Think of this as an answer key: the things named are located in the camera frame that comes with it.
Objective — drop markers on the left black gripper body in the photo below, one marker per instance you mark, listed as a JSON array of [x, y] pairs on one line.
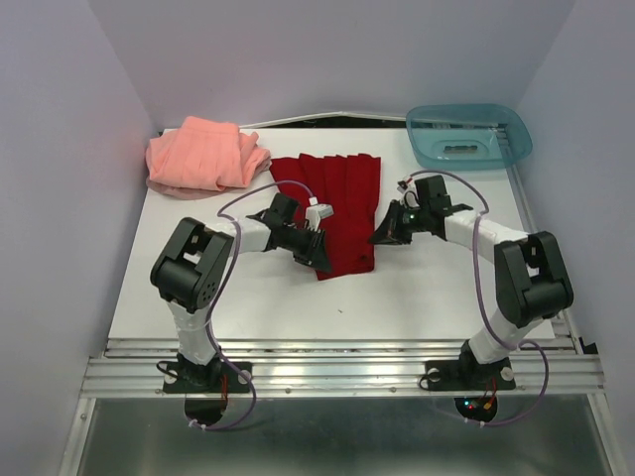
[[302, 242]]

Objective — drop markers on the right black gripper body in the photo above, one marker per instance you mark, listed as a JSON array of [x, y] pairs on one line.
[[403, 221]]

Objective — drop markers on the red pleated skirt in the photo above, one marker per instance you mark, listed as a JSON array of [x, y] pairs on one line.
[[351, 185]]

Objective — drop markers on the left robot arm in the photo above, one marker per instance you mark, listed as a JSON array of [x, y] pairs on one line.
[[194, 268]]

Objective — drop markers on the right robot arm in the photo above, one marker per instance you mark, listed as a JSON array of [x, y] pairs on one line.
[[520, 278]]

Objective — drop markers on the teal plastic bin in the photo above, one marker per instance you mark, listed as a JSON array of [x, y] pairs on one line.
[[467, 137]]

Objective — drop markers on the pink folded skirt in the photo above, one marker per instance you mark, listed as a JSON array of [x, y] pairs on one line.
[[204, 156]]

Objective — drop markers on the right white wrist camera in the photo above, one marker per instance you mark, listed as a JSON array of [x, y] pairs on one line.
[[406, 187]]

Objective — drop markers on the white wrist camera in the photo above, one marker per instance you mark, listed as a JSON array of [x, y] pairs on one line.
[[406, 187], [316, 212]]

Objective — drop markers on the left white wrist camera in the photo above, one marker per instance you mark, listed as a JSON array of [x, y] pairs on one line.
[[316, 212]]

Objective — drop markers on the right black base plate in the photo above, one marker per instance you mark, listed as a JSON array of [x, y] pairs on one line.
[[453, 376]]

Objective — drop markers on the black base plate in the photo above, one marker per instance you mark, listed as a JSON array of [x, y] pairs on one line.
[[215, 378], [453, 376]]

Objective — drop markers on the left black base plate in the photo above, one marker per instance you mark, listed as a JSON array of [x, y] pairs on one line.
[[215, 378]]

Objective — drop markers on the aluminium rail frame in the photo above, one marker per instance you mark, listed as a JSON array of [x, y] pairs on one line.
[[314, 368]]

